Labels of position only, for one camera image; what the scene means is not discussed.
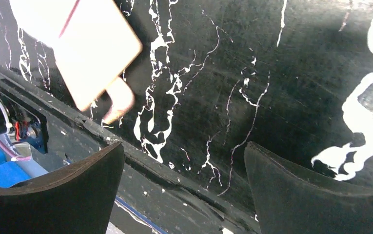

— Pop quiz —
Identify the brown leather card holder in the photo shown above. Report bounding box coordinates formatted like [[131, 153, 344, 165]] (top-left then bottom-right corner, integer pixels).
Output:
[[10, 0, 142, 124]]

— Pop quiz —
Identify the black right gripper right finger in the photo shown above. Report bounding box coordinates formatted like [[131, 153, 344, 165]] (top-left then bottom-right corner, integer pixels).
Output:
[[244, 142, 373, 234]]

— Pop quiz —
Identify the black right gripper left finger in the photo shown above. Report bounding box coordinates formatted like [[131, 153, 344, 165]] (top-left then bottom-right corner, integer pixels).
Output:
[[0, 142, 125, 234]]

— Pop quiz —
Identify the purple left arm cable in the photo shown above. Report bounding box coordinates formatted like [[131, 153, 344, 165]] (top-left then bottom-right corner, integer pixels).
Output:
[[0, 136, 34, 163]]

